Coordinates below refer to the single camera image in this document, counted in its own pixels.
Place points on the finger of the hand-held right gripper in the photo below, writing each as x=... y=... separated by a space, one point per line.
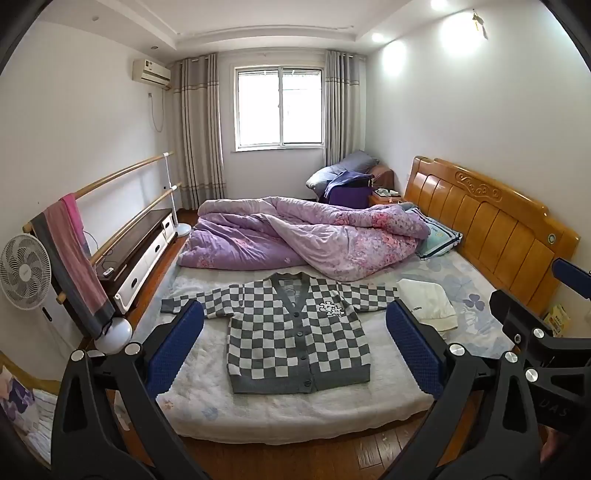
x=572 y=270
x=517 y=314

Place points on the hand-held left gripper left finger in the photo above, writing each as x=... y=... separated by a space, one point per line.
x=178 y=344

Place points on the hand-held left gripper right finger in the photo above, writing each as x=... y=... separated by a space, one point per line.
x=411 y=344

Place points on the grey white checkered cardigan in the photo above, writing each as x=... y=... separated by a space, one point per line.
x=295 y=337

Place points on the person's right hand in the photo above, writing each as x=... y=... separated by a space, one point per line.
x=554 y=445

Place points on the yellow box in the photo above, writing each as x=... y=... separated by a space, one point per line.
x=557 y=318

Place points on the folded white cloth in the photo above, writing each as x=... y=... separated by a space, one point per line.
x=427 y=302

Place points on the wooden bed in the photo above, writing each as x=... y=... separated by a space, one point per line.
x=489 y=230

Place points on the dark white TV cabinet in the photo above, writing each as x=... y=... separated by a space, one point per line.
x=138 y=256

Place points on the teal pillow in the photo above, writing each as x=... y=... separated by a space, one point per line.
x=438 y=237

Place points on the pink grey towel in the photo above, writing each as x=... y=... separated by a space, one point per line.
x=76 y=258

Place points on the wooden nightstand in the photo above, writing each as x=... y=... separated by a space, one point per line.
x=385 y=198

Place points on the purple floral quilt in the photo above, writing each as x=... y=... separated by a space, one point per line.
x=300 y=237

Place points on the purple cloth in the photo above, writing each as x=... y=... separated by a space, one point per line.
x=348 y=191

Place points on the floral printed cloth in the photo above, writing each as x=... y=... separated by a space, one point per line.
x=23 y=406

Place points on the white standing fan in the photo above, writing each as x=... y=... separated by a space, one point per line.
x=25 y=272

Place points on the brown chair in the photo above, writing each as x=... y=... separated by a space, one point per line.
x=383 y=175

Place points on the wooden ballet barre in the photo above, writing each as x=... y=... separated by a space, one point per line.
x=124 y=175

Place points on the blue grey pillow pile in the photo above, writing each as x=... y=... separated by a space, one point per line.
x=341 y=168

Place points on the grey striped curtain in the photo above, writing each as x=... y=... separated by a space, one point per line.
x=201 y=134
x=344 y=110

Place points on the window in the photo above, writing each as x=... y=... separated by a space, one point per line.
x=279 y=107

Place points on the white air conditioner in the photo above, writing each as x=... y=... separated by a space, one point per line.
x=151 y=73

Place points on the ceiling spotlight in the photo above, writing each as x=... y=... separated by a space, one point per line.
x=377 y=37
x=438 y=4

